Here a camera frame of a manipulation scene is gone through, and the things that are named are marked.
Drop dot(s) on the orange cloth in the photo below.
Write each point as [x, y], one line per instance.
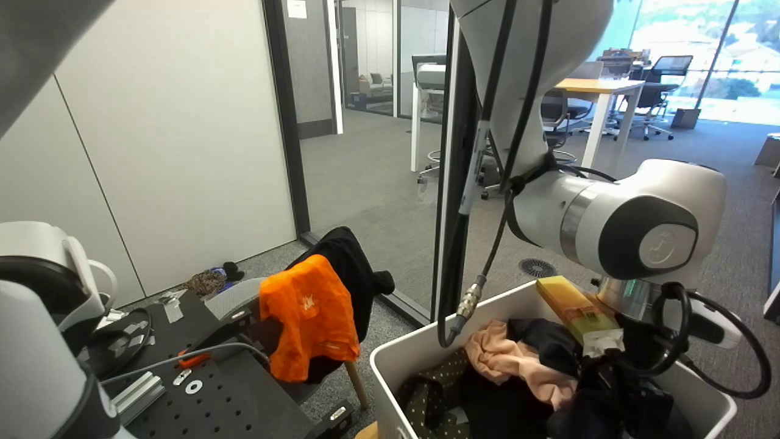
[307, 319]

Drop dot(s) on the paper sign on wall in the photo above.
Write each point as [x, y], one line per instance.
[295, 9]

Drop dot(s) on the black office chair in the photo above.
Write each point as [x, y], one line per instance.
[670, 69]

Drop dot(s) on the black metal clamp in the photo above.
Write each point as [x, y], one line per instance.
[122, 342]

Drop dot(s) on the black garment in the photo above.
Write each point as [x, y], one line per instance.
[349, 253]

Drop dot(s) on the wooden stand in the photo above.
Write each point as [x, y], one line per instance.
[357, 386]

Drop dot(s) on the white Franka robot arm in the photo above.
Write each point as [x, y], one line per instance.
[650, 229]

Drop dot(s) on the white tall desk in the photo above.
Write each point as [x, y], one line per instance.
[430, 75]

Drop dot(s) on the black glass wall frame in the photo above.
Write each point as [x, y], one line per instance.
[455, 203]

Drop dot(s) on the small white plastic piece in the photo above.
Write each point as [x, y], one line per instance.
[182, 376]

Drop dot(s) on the black door frame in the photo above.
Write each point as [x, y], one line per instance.
[283, 124]

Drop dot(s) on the brown fuzzy ball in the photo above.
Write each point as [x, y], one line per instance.
[208, 281]

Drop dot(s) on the wooden top office desk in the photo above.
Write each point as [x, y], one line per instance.
[597, 87]

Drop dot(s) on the dark patterned cloth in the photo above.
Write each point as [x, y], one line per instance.
[430, 398]

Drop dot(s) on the dark waste bin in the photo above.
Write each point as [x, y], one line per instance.
[686, 118]

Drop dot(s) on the short aluminium bar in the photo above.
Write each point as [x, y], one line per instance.
[138, 393]

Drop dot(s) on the pink cloth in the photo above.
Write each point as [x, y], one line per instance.
[508, 357]

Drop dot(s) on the black cloth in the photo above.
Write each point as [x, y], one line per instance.
[551, 344]

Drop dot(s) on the floor outlet cover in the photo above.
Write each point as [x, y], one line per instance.
[536, 268]

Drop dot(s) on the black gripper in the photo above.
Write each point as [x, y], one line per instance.
[642, 351]

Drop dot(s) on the white paper sheet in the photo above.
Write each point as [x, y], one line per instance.
[174, 308]

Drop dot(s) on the white plastic box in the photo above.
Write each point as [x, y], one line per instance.
[397, 357]

